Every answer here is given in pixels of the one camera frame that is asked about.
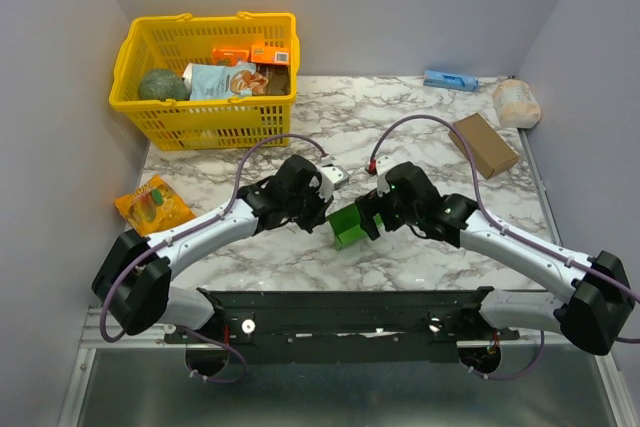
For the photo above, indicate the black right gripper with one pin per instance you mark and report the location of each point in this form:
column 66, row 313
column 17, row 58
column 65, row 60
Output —
column 368, row 217

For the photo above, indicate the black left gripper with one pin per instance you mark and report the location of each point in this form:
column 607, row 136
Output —
column 319, row 215

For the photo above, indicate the green paper box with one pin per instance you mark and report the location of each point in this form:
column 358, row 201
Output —
column 345, row 225

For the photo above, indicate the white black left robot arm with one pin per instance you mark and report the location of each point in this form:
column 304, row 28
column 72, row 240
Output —
column 135, row 282

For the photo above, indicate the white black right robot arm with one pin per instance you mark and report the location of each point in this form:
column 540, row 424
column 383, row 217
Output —
column 587, row 299

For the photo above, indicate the brown cardboard box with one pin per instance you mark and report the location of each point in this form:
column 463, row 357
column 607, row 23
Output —
column 492, row 155

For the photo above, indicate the light blue carton box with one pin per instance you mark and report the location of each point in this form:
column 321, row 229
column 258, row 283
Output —
column 451, row 81

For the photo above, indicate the orange barcode box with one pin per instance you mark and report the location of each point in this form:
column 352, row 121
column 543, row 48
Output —
column 272, row 55

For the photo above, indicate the orange snack box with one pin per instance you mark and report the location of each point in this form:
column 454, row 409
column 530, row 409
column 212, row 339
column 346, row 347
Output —
column 229, row 57

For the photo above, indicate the light blue snack pouch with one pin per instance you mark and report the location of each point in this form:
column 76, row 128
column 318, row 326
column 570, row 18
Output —
column 211, row 82

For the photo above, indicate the orange candy bag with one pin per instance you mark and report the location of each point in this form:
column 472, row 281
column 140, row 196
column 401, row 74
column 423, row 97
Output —
column 153, row 207

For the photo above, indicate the beige wrapped paper bag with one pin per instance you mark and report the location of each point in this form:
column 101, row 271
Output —
column 515, row 105

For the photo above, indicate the green round melon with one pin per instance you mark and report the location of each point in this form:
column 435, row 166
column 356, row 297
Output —
column 162, row 85

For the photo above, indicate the yellow plastic shopping basket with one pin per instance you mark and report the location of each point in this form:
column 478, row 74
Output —
column 174, row 42

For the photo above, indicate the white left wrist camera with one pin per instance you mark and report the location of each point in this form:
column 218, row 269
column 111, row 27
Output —
column 333, row 177

